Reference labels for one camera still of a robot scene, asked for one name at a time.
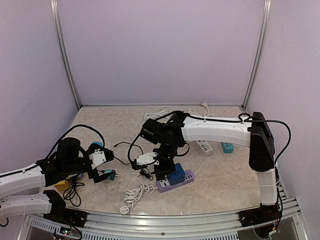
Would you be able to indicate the light blue charger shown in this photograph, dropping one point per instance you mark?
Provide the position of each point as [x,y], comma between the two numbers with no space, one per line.
[97,145]

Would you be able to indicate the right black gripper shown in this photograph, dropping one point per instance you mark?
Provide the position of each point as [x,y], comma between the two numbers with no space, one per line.
[167,169]

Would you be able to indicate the aluminium frame post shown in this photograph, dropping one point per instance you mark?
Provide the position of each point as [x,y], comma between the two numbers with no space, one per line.
[258,53]
[54,5]

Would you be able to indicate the left aluminium frame post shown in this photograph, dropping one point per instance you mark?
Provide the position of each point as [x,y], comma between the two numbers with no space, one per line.
[54,5]

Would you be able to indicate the white power strip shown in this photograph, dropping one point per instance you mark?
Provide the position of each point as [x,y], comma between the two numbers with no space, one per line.
[203,146]

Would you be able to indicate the teal charger with cable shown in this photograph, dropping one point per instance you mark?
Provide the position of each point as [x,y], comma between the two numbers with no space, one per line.
[108,174]

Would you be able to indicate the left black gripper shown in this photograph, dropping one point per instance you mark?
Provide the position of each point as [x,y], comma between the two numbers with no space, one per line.
[97,178]

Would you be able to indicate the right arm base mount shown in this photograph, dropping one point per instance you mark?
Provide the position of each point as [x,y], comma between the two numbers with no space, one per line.
[259,215]

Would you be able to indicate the yellow cube socket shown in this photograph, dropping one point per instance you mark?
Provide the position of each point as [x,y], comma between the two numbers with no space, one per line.
[63,185]

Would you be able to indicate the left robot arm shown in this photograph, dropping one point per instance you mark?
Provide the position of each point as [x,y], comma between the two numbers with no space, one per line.
[68,159]

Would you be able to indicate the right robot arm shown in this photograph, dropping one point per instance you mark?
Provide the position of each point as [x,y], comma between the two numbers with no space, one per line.
[246,130]

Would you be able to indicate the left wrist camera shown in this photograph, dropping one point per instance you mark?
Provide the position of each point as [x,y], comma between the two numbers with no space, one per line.
[101,156]

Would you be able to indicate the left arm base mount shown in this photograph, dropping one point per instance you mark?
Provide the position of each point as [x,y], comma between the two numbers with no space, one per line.
[68,216]

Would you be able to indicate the blue cube socket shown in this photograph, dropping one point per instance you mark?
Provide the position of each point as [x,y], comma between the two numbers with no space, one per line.
[178,176]

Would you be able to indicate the front aluminium rail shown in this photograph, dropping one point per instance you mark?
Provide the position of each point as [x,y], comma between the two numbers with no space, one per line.
[229,225]

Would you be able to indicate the purple power strip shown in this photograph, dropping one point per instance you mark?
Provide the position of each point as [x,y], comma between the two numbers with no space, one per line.
[132,196]

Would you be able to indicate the teal power strip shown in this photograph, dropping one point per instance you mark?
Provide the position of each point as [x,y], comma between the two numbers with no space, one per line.
[228,148]

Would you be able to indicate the right aluminium frame post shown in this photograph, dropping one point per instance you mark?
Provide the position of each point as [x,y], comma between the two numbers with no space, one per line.
[258,53]

